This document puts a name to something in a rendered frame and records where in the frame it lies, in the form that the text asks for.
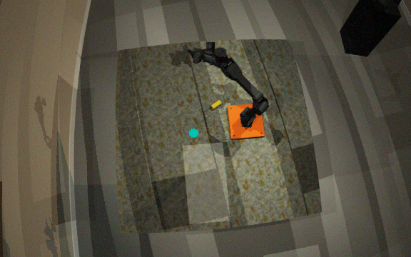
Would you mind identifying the dark teal circle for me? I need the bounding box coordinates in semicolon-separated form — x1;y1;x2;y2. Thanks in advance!
189;128;198;138

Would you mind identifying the yellow cylinder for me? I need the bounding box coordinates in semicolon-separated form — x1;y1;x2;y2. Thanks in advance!
210;100;222;109

